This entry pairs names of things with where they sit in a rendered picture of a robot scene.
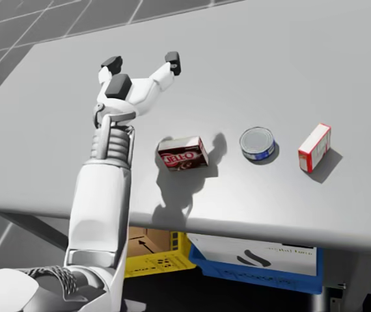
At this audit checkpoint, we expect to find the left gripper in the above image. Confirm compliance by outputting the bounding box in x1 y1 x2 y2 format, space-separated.
94 51 182 125

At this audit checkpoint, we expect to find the brown and white carton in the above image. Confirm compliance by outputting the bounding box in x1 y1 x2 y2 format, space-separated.
158 135 210 173

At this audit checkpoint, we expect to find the blue box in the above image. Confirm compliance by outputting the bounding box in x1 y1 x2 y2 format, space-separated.
188 242 323 295

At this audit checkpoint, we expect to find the white box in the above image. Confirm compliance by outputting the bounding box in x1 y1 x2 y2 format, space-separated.
188 233 317 277

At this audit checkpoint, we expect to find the yellow box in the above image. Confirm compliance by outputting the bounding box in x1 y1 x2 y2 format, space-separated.
124 231 198 279

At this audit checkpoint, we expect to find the brown box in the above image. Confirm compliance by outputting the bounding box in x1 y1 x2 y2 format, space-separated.
127 226 172 258

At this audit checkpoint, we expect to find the red and white carton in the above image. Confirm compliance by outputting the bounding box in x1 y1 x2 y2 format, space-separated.
297 123 332 173

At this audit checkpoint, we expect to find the blue flat can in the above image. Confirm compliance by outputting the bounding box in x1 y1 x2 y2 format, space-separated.
239 126 276 161

